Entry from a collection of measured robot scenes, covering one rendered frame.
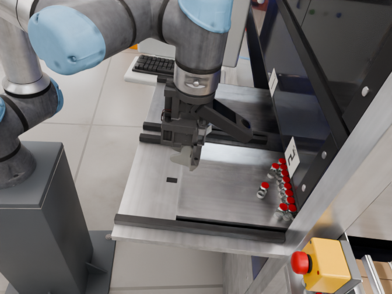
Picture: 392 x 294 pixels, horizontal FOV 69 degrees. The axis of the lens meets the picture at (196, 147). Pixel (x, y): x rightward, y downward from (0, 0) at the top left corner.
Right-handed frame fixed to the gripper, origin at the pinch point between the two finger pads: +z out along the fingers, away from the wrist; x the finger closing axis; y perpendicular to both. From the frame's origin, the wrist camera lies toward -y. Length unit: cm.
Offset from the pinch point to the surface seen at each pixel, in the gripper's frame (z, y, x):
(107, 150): 103, 57, -98
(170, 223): 13.0, 3.9, 6.8
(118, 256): 103, 30, -23
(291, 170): 2.4, -23.2, -4.7
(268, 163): 14.7, -23.0, -18.0
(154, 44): 17, 23, -90
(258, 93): 14, -23, -54
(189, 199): 14.8, -0.3, -1.6
